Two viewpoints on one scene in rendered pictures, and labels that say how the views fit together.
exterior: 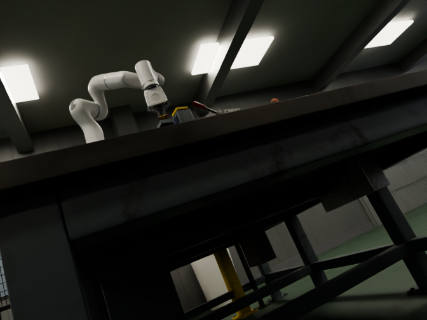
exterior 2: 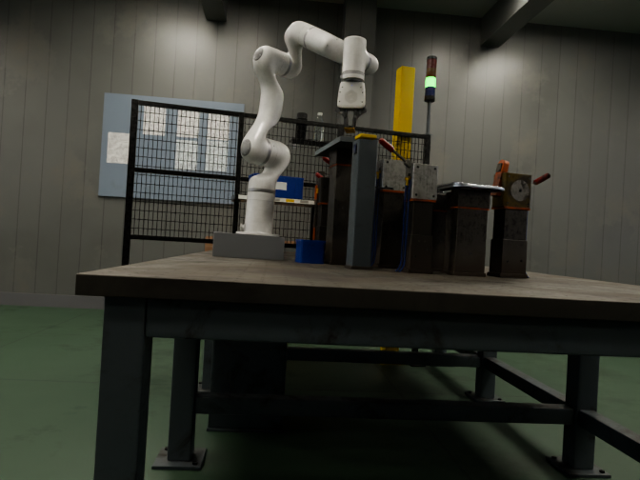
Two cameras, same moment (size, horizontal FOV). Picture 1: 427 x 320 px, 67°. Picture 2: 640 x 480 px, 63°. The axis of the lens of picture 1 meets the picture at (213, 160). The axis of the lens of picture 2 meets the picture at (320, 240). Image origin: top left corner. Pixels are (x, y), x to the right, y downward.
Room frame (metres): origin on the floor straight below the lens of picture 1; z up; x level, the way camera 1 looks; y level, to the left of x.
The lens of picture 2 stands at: (-0.41, -0.42, 0.78)
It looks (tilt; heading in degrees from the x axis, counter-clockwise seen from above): 0 degrees down; 20
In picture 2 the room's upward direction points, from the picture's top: 3 degrees clockwise
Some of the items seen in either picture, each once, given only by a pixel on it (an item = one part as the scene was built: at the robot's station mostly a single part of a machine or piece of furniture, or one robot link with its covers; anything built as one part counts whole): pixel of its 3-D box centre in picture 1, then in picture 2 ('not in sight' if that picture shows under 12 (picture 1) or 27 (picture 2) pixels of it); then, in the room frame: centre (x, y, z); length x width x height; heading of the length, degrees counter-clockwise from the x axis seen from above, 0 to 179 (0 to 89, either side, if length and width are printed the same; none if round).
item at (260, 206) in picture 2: not in sight; (259, 214); (1.62, 0.59, 0.89); 0.19 x 0.19 x 0.18
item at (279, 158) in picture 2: not in sight; (269, 167); (1.66, 0.57, 1.10); 0.19 x 0.12 x 0.24; 155
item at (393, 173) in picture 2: not in sight; (386, 214); (1.55, 0.02, 0.90); 0.13 x 0.08 x 0.41; 125
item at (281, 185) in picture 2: not in sight; (275, 188); (2.43, 0.89, 1.10); 0.30 x 0.17 x 0.13; 132
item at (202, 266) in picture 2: (217, 223); (373, 269); (1.84, 0.12, 0.68); 2.56 x 1.61 x 0.04; 25
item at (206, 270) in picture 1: (217, 276); not in sight; (4.46, 0.55, 0.34); 0.56 x 0.56 x 0.68
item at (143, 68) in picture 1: (147, 75); (354, 56); (1.44, 0.14, 1.48); 0.09 x 0.08 x 0.13; 154
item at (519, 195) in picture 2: not in sight; (512, 227); (1.55, -0.44, 0.88); 0.14 x 0.09 x 0.36; 125
